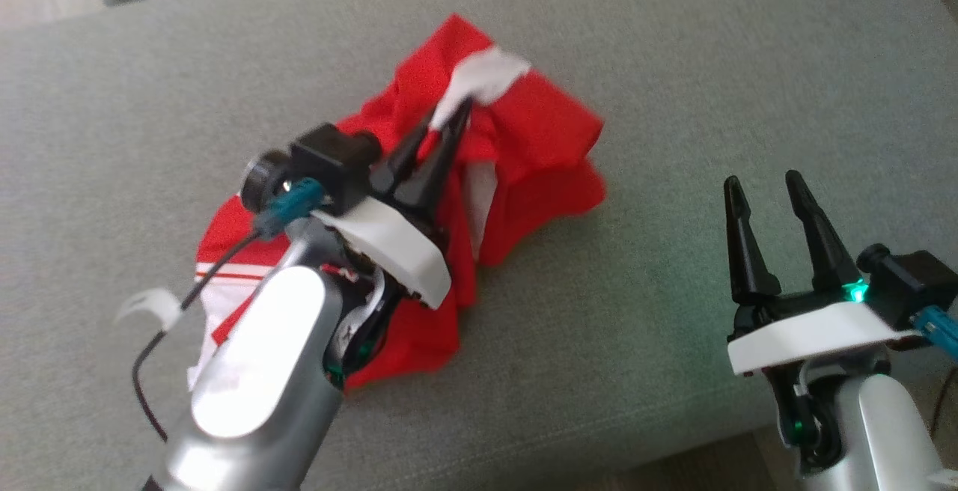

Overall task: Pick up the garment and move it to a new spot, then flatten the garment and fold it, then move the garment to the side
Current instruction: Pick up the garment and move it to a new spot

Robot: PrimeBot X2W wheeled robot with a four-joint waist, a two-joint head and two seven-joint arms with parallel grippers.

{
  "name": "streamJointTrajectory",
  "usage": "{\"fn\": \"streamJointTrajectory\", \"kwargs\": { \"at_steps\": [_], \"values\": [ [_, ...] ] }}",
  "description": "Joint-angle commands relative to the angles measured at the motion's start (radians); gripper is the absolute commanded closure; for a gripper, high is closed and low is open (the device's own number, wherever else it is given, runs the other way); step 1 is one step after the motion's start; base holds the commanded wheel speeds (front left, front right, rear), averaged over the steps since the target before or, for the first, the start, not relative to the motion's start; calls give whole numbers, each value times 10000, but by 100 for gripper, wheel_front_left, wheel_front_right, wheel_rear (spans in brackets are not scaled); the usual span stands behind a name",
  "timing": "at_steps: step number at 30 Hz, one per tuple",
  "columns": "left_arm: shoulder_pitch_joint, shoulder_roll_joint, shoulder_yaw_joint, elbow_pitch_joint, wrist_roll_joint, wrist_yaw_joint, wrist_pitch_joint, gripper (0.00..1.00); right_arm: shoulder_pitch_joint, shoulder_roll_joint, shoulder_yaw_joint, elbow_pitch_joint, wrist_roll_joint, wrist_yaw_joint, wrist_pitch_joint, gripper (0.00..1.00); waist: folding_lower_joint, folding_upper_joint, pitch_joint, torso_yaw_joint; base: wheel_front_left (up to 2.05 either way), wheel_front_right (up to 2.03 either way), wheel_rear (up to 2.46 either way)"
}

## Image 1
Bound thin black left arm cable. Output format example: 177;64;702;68
132;231;263;443

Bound white cable tag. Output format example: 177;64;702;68
114;287;183;333

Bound teal left cable connector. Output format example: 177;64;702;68
253;178;328;242

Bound grey fabric ottoman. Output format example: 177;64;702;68
0;0;958;491

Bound teal cable connector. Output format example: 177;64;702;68
912;306;958;362
253;178;328;242

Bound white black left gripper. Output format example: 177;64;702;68
311;98;474;309

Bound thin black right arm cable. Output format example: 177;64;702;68
928;368;958;439

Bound red and white jersey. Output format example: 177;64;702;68
187;192;480;393

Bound red shorts with white band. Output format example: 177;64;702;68
337;14;608;267

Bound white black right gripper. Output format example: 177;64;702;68
722;169;925;378

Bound teal right cable connector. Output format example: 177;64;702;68
912;306;958;362

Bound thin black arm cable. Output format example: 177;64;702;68
132;231;263;443
928;368;958;439

